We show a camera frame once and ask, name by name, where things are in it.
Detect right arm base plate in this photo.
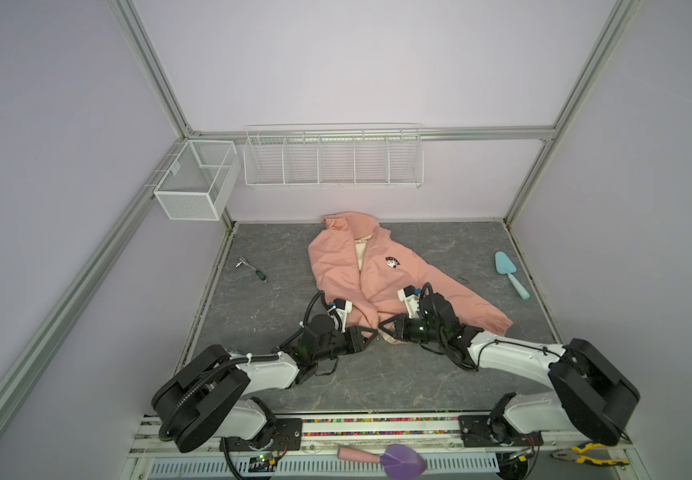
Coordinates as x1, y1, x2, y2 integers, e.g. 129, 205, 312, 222
458, 414, 544, 448

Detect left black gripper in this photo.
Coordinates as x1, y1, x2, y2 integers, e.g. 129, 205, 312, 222
314, 325, 378, 363

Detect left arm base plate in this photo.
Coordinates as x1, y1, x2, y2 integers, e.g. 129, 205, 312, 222
226, 417, 303, 452

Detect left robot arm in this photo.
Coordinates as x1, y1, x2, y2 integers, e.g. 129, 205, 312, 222
151, 290, 378, 453

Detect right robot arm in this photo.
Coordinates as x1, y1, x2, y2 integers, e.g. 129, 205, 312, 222
379, 291, 641, 446

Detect small green-handled screwdriver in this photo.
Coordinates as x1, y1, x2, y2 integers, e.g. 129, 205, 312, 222
235, 257, 268, 282

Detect pink zip jacket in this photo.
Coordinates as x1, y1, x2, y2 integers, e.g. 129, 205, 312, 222
308, 212, 513, 335

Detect yellow-handled pliers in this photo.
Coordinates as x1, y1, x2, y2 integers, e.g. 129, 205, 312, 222
550, 441, 631, 469

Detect purple pink-handled scoop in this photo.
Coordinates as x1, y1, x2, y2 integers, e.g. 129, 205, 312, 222
337, 444, 428, 480

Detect white mesh box basket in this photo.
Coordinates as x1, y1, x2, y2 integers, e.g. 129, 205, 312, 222
154, 140, 241, 221

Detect teal plastic trowel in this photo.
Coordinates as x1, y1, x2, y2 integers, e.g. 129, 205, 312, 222
494, 251, 531, 300

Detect white wire shelf basket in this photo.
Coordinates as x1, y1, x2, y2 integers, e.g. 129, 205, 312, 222
244, 123, 425, 189

